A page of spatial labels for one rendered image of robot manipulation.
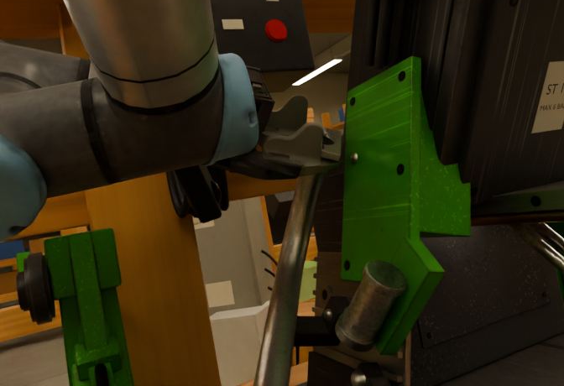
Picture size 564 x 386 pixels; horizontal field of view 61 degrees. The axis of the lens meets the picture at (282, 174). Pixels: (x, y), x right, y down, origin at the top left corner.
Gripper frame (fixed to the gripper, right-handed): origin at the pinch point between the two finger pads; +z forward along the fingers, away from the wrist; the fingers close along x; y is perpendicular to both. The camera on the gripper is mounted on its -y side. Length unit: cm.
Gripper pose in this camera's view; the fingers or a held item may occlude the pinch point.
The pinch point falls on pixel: (321, 156)
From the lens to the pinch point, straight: 53.1
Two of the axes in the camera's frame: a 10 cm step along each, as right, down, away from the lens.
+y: 3.1, -7.9, -5.2
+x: -2.3, -6.0, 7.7
